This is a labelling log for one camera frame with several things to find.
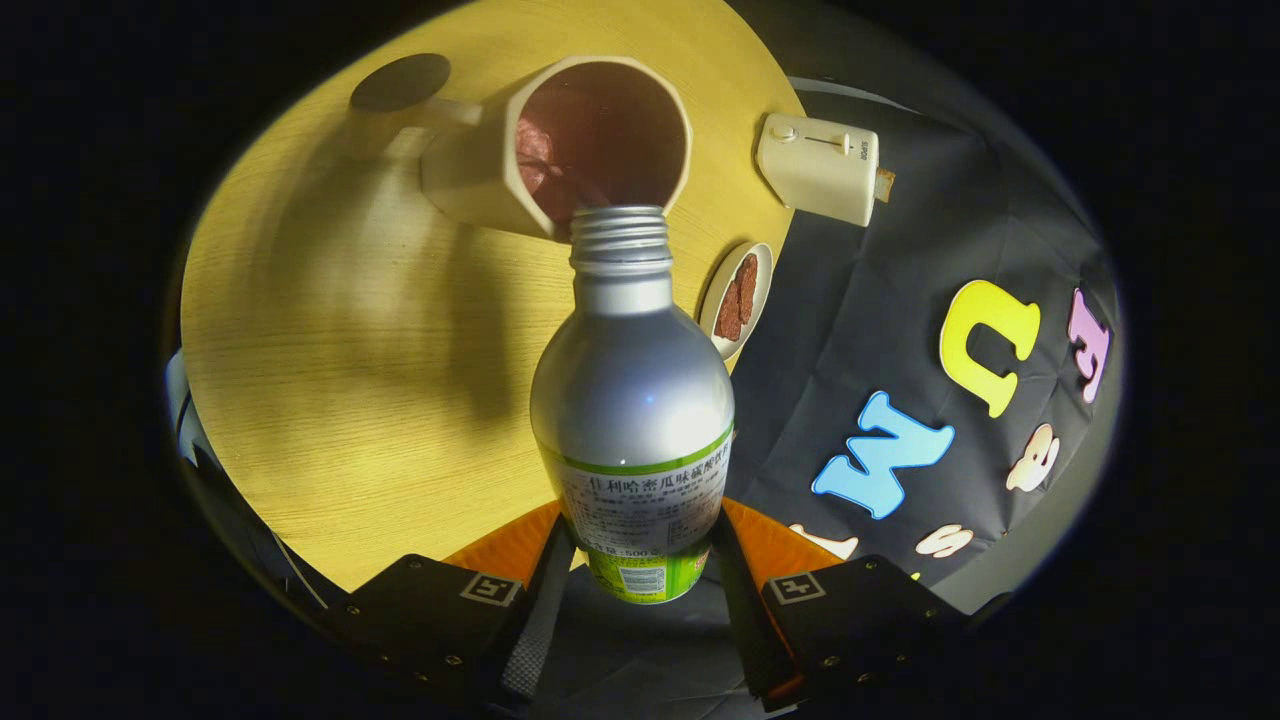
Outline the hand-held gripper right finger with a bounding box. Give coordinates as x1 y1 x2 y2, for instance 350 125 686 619
712 497 969 713

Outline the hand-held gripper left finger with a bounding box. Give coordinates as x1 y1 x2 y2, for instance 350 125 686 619
320 498 579 709

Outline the silver juice bottle green label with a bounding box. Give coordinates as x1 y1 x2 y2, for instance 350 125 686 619
530 205 736 606

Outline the beige cup with wooden handle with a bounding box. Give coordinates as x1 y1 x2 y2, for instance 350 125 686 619
350 52 693 244

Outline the wooden table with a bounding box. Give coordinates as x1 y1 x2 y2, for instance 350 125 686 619
180 0 806 593

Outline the black backdrop cloth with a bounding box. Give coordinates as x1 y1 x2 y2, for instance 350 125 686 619
725 75 1121 591

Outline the small white plate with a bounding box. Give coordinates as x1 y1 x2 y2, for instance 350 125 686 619
698 242 774 361

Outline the white toaster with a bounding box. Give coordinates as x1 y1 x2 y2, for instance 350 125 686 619
756 112 881 228

